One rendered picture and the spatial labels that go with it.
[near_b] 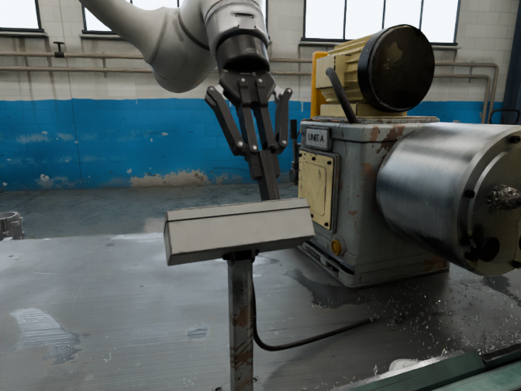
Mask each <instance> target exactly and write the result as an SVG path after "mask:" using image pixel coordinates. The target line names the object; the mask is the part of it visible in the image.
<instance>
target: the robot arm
mask: <svg viewBox="0 0 521 391"><path fill-rule="evenodd" d="M78 1H79V2H80V3H81V4H82V5H83V6H84V7H85V8H86V9H87V10H88V11H89V12H90V13H91V14H92V15H93V16H94V17H95V18H96V19H97V20H98V21H99V22H101V23H102V24H103V25H104V26H106V27H107V28H109V29H110V30H111V31H113V32H114V33H116V34H117V35H119V36H121V37H122V38H123V39H124V40H127V41H128V42H130V43H131V44H132V45H134V46H135V47H136V48H137V49H138V50H139V51H140V53H141V54H142V55H143V59H144V60H145V62H146V63H148V64H149V65H150V67H151V71H152V73H153V75H154V77H155V79H156V81H157V83H158V84H159V85H160V86H161V87H162V88H164V89H166V90H168V91H169V92H173V93H183V92H188V91H191V90H192V89H194V88H196V87H197V86H199V85H200V84H201V83H202V82H203V81H204V80H205V79H207V77H208V76H209V75H210V74H211V73H212V72H213V71H214V69H215V68H216V67H217V66H218V70H219V83H218V85H217V86H216V87H213V86H209V87H208V88H207V90H206V94H205V102H206V103H207V104H208V105H209V106H210V107H211V108H212V110H213V111H214V113H215V114H216V118H217V120H218V121H219V125H220V126H221V128H222V131H223V133H224V135H225V138H226V140H227V142H228V144H229V147H230V150H231V151H232V153H233V155H234V156H239V155H240V156H244V157H245V158H244V160H245V161H246V162H248V165H249V169H250V177H251V178H252V180H253V181H255V180H257V181H258V185H259V189H260V197H261V201H267V200H276V199H281V197H280V192H279V189H278V182H277V178H278V176H279V175H280V174H281V170H280V167H279V163H278V156H277V154H281V153H282V152H283V151H284V149H285V148H286V147H287V146H288V102H289V100H290V98H291V96H292V93H293V91H292V90H291V89H290V88H286V89H285V90H284V89H282V88H279V87H278V86H276V81H275V80H274V79H273V78H272V76H271V70H270V64H269V61H268V57H267V48H268V44H269V40H268V36H267V30H266V26H265V23H264V15H263V12H262V7H263V0H183V2H182V4H181V7H177V8H168V7H166V6H161V7H160V8H158V9H153V10H147V9H142V8H139V7H137V6H135V5H133V4H131V3H129V2H128V1H127V0H78ZM272 94H273V95H274V100H275V102H274V103H275V104H276V105H277V106H276V110H275V132H274V131H273V128H272V124H271V118H270V114H269V110H268V100H269V98H270V97H271V95H272ZM224 96H225V97H226V98H227V99H228V100H229V101H230V102H231V103H232V104H233V105H234V106H235V108H236V115H237V117H238V118H239V123H240V130H241V135H242V136H241V135H240V131H239V130H238V128H237V126H236V123H235V121H234V119H233V116H232V114H231V112H230V110H229V107H228V105H227V104H226V101H225V99H224ZM251 110H253V113H254V117H255V118H256V121H257V128H258V132H259V136H260V143H261V146H262V150H259V147H258V143H257V136H256V132H255V128H254V121H253V117H252V112H251ZM258 150H259V152H258Z"/></svg>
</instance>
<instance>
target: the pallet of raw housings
mask: <svg viewBox="0 0 521 391"><path fill-rule="evenodd" d="M22 222H23V218H22V217H20V215H19V213H18V212H5V213H0V240H27V239H23V238H24V237H25V236H26V233H25V231H24V232H23V231H22V224H21V223H22Z"/></svg>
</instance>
